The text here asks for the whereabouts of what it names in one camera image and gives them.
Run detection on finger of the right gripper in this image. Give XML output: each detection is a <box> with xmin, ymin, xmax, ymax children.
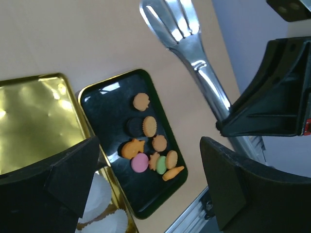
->
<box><xmin>216</xmin><ymin>37</ymin><xmax>311</xmax><ymax>137</ymax></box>

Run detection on metal tongs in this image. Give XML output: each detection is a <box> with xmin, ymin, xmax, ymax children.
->
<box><xmin>139</xmin><ymin>0</ymin><xmax>268</xmax><ymax>166</ymax></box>

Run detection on orange fish cookie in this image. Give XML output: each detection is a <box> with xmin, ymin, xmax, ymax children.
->
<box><xmin>121</xmin><ymin>138</ymin><xmax>145</xmax><ymax>160</ymax></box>
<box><xmin>162</xmin><ymin>166</ymin><xmax>185</xmax><ymax>181</ymax></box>

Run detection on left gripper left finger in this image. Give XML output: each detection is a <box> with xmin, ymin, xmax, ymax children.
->
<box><xmin>0</xmin><ymin>136</ymin><xmax>100</xmax><ymax>233</ymax></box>

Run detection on orange shell cookie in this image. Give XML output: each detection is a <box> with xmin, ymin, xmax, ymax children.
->
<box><xmin>152</xmin><ymin>135</ymin><xmax>167</xmax><ymax>152</ymax></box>
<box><xmin>133</xmin><ymin>93</ymin><xmax>150</xmax><ymax>112</ymax></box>

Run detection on orange star cookie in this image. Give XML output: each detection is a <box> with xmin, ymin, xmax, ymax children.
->
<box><xmin>149</xmin><ymin>152</ymin><xmax>160</xmax><ymax>171</ymax></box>

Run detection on white paper cup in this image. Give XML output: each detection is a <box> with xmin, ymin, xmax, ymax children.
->
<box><xmin>79</xmin><ymin>173</ymin><xmax>112</xmax><ymax>223</ymax></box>
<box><xmin>75</xmin><ymin>209</ymin><xmax>128</xmax><ymax>233</ymax></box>

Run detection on gold tin lid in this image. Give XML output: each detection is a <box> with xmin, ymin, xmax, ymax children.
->
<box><xmin>0</xmin><ymin>73</ymin><xmax>90</xmax><ymax>175</ymax></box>

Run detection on green round cookie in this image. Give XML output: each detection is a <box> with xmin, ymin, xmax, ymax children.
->
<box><xmin>156</xmin><ymin>156</ymin><xmax>167</xmax><ymax>175</ymax></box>

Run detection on gold cookie tin base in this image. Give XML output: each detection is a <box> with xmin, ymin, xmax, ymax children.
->
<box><xmin>75</xmin><ymin>150</ymin><xmax>139</xmax><ymax>233</ymax></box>

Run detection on black tray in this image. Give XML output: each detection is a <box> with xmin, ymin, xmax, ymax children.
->
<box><xmin>78</xmin><ymin>69</ymin><xmax>188</xmax><ymax>219</ymax></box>

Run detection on white paper cup back left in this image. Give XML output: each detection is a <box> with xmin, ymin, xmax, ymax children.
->
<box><xmin>79</xmin><ymin>173</ymin><xmax>112</xmax><ymax>223</ymax></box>

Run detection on black sandwich cookie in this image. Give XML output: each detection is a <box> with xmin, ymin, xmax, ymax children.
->
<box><xmin>126</xmin><ymin>117</ymin><xmax>143</xmax><ymax>137</ymax></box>

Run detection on white paper cup back right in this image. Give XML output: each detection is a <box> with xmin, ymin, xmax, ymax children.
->
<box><xmin>75</xmin><ymin>209</ymin><xmax>128</xmax><ymax>233</ymax></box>

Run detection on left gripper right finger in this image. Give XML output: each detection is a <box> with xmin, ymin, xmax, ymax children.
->
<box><xmin>200</xmin><ymin>137</ymin><xmax>311</xmax><ymax>233</ymax></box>

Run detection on pink round cookie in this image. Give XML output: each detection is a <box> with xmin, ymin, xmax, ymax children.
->
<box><xmin>131</xmin><ymin>153</ymin><xmax>149</xmax><ymax>173</ymax></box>

